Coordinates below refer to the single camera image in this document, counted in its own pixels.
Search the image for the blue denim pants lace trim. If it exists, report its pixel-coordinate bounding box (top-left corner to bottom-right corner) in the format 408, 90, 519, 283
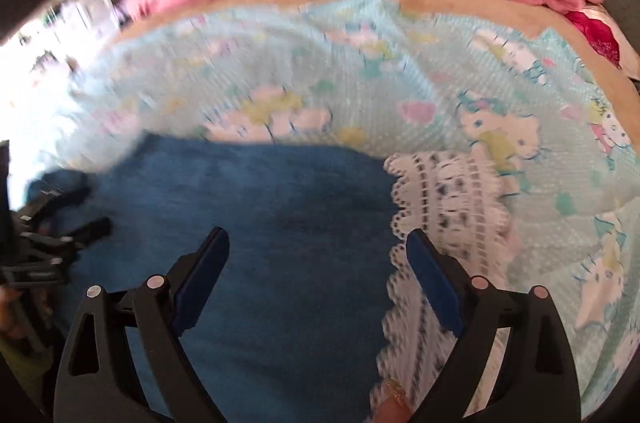
28, 135, 510, 422

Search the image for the person's right hand thumb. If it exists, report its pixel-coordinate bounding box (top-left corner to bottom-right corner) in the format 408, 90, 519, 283
372, 395, 412, 423

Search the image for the light blue Hello Kitty sheet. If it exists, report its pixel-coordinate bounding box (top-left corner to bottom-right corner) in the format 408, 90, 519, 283
49, 0, 640, 413

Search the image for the red floral pillow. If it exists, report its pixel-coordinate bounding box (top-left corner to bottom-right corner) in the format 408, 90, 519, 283
565, 11, 620, 68

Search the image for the white drawer chest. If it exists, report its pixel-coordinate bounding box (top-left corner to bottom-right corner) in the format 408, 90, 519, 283
58, 0, 120, 40

